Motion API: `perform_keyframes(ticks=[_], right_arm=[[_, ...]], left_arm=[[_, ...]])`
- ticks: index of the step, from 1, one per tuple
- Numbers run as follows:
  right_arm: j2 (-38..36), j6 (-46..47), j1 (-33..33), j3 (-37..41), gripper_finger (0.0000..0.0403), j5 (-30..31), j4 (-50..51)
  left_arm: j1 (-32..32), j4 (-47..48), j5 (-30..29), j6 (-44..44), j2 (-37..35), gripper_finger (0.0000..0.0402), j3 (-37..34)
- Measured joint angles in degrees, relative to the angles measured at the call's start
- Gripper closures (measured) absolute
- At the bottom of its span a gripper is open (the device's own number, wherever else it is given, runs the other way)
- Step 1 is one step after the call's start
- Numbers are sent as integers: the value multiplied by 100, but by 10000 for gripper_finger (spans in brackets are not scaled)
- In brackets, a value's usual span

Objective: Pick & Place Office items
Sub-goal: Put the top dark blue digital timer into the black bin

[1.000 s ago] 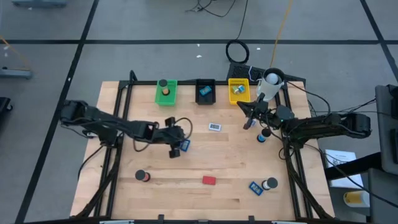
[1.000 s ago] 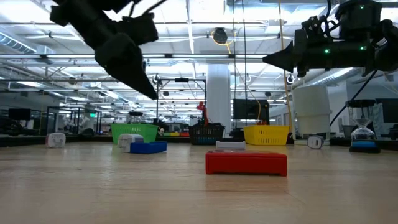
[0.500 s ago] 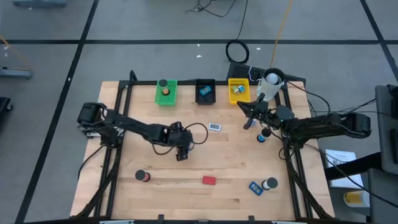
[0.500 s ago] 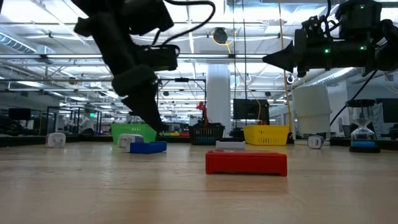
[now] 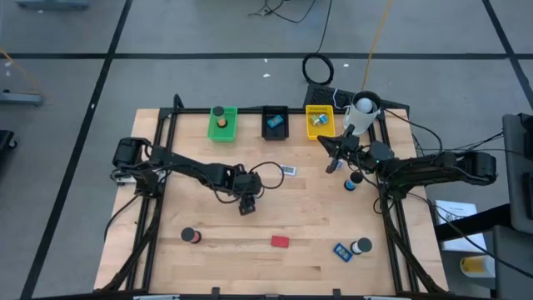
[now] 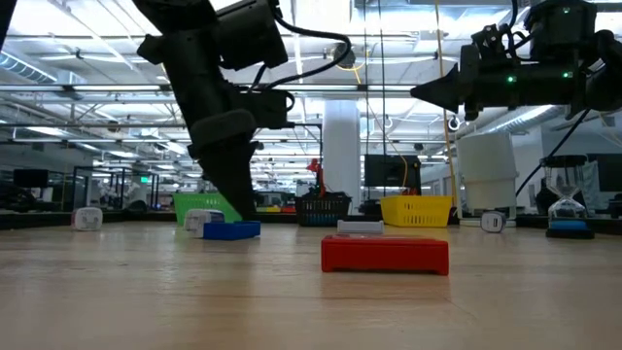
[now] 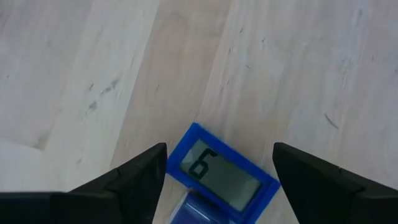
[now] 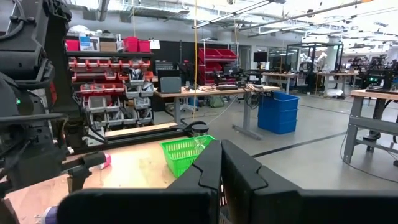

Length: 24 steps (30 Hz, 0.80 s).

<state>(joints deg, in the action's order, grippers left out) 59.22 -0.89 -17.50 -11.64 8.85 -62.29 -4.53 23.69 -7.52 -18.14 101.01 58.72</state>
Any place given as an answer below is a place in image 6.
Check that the hourglass with blue sand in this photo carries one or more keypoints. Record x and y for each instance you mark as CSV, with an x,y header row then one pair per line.
x,y
568,226

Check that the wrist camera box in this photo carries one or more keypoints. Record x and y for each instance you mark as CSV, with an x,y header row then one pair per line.
x,y
269,109
491,41

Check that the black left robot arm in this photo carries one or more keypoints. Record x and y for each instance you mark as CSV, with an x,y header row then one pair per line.
x,y
175,14

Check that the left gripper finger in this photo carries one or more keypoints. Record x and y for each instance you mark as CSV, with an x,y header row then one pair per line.
x,y
250,185
221,160

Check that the white cylindrical object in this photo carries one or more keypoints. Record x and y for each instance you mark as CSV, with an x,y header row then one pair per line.
x,y
196,221

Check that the purple white plug adapter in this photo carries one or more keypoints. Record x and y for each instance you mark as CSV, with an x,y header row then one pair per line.
x,y
493,222

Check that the green plastic basket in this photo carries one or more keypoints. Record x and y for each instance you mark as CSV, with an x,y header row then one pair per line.
x,y
189,204

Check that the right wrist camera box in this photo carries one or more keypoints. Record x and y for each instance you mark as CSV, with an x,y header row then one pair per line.
x,y
491,41

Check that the black monitor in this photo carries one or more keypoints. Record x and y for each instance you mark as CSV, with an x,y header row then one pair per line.
x,y
389,170

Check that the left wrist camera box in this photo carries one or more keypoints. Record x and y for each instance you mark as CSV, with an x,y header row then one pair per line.
x,y
269,109

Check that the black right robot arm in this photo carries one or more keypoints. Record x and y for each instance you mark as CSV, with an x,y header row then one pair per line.
x,y
559,29

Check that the red white plug adapter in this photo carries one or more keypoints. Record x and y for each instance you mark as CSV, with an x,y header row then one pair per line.
x,y
87,220

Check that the white digital thermometer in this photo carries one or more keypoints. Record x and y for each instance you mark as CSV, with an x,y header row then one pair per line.
x,y
359,227

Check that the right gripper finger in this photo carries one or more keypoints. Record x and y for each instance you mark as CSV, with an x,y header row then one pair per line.
x,y
447,90
432,98

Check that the yellow plastic basket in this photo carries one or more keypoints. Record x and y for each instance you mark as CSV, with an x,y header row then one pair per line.
x,y
415,211

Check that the grey cloth cover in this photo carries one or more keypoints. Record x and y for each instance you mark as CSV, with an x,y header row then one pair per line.
x,y
590,177

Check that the black plastic basket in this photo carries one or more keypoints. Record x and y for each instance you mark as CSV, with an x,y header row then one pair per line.
x,y
321,211

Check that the red digital thermometer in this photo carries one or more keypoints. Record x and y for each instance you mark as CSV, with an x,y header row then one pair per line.
x,y
384,255

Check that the red background object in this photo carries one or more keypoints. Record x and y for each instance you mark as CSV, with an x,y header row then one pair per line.
x,y
318,175

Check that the white cylindrical air purifier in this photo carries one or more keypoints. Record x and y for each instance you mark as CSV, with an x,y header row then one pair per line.
x,y
486,170

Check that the white building column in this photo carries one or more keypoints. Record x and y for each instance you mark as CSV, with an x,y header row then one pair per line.
x,y
341,146

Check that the black background rig frame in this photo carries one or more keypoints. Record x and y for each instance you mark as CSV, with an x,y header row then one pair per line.
x,y
311,125

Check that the blue digital thermometer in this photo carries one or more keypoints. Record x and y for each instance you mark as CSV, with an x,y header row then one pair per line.
x,y
231,231

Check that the black aluminium table frame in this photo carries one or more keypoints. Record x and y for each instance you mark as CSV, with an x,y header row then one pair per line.
x,y
29,221

